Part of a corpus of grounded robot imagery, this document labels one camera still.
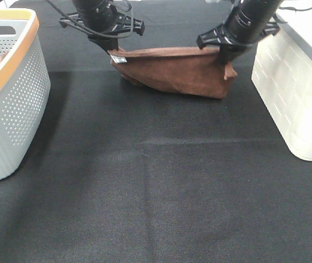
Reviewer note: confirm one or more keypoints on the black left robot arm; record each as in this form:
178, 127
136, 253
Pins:
91, 8

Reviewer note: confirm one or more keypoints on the white slotted storage basket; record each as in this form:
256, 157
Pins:
282, 75

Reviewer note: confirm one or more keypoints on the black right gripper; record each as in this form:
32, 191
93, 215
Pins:
236, 35

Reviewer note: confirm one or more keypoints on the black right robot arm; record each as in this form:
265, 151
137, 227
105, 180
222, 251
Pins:
257, 10

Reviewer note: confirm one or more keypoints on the grey perforated laundry basket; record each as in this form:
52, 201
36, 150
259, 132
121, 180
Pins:
24, 85

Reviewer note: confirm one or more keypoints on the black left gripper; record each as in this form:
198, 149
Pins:
103, 29

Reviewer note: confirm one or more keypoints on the brown towel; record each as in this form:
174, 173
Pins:
181, 70

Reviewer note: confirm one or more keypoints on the black fabric table mat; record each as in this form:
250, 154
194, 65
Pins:
119, 173

